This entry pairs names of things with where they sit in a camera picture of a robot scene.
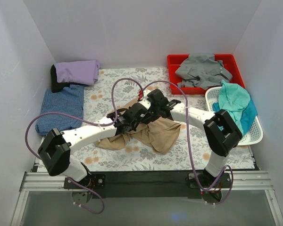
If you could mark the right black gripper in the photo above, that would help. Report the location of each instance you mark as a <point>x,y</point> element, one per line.
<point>160,106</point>

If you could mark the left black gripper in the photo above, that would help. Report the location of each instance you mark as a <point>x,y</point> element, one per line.
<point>145,117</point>

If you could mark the tan t shirt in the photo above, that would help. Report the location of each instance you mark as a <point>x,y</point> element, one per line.
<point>161,135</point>

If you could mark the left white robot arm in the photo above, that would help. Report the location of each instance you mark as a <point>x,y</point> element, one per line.
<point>57,147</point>

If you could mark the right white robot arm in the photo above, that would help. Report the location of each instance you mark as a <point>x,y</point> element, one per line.
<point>221,131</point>

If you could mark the red plastic bin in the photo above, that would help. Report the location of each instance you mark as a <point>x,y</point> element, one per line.
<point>174,61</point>

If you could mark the grey shirt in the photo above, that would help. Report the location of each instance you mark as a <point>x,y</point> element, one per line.
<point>202,71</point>

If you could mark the folded blue checked shirt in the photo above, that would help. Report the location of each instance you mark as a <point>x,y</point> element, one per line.
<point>69,101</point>

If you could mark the folded purple shirt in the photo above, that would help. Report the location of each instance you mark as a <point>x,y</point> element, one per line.
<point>82,72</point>

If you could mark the black base bar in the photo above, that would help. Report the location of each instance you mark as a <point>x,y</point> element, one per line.
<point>145,184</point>

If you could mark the teal shirt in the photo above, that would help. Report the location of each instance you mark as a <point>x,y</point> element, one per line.
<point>238,103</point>

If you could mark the folded black garment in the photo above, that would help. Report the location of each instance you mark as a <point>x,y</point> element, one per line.
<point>55,86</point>

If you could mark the white plastic basket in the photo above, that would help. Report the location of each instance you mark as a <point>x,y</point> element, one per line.
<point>253,136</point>

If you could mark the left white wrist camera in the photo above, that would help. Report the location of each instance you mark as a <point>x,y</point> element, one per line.
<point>145,103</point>

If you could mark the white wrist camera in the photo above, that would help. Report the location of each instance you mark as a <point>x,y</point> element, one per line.
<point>145,103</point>
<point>143,93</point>

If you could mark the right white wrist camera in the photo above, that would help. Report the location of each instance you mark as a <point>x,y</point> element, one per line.
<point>143,93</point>

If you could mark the aluminium rail frame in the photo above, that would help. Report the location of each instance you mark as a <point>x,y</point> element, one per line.
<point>53,201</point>

